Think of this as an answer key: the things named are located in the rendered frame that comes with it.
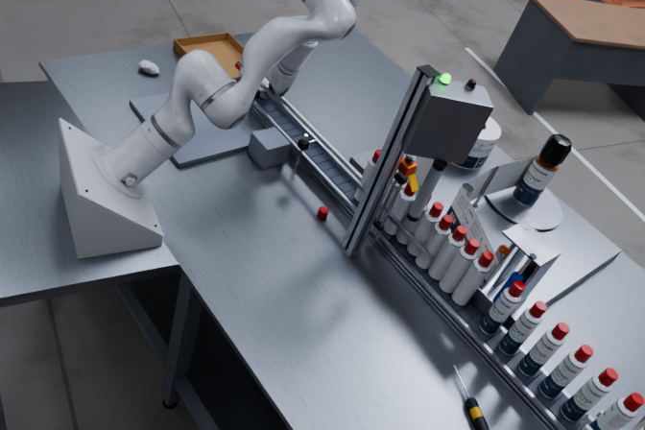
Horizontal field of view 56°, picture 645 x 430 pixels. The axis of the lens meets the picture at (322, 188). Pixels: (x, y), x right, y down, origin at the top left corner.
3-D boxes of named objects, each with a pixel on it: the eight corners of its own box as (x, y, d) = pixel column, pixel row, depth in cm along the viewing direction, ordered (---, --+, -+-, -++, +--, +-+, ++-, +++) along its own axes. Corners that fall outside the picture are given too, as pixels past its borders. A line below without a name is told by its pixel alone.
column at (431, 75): (359, 251, 193) (441, 74, 150) (348, 256, 190) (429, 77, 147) (350, 242, 195) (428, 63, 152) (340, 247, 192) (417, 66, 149)
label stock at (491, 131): (428, 136, 243) (442, 107, 234) (468, 135, 251) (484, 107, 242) (451, 170, 230) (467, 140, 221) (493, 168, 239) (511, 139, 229)
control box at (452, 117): (463, 165, 162) (494, 107, 150) (403, 155, 158) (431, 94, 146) (455, 141, 169) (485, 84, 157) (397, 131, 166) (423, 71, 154)
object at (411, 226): (414, 241, 196) (438, 195, 183) (405, 248, 192) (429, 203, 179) (401, 231, 198) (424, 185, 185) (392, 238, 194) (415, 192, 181)
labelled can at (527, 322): (517, 351, 174) (554, 308, 160) (507, 359, 171) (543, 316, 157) (504, 338, 176) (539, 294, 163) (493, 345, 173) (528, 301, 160)
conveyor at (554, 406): (579, 423, 166) (586, 417, 163) (562, 439, 161) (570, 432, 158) (250, 83, 245) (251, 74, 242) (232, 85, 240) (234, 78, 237)
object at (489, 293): (519, 308, 186) (562, 253, 169) (493, 325, 178) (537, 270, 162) (486, 275, 193) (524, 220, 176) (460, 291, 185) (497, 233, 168)
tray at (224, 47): (265, 78, 252) (267, 70, 249) (210, 88, 236) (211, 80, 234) (226, 39, 266) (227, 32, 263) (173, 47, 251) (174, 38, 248)
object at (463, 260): (457, 290, 185) (487, 246, 172) (446, 297, 182) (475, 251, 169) (445, 277, 187) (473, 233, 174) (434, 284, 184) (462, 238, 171)
